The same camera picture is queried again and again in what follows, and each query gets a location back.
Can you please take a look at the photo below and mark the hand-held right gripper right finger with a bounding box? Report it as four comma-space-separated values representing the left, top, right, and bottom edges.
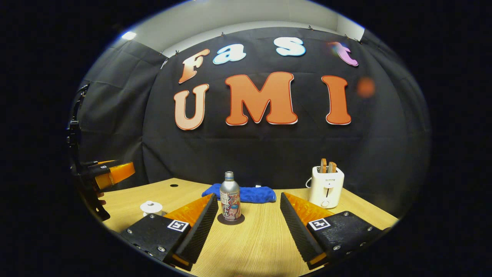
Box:
280, 192, 391, 270

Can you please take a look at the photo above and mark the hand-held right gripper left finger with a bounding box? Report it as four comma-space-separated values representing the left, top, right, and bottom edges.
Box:
120, 193, 219, 271

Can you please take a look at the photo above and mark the dark brown round coaster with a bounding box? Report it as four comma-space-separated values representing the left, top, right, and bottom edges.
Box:
217, 213, 245, 226

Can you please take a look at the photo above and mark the white teacup lid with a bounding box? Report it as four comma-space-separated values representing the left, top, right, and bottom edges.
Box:
140, 200, 164, 212

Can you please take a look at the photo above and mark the silver water bottle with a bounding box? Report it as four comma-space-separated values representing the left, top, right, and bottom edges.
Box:
219, 171, 242, 222

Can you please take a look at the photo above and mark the white toaster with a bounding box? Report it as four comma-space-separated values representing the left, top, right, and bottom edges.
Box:
308, 166, 345, 209

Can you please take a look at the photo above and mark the blue cloth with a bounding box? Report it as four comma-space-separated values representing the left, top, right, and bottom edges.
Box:
202, 183, 277, 204

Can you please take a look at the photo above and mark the black backdrop cloth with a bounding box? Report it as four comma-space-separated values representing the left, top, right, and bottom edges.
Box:
71, 27, 431, 220

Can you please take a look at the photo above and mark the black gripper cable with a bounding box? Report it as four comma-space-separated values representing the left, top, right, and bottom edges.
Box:
72, 83, 90, 122

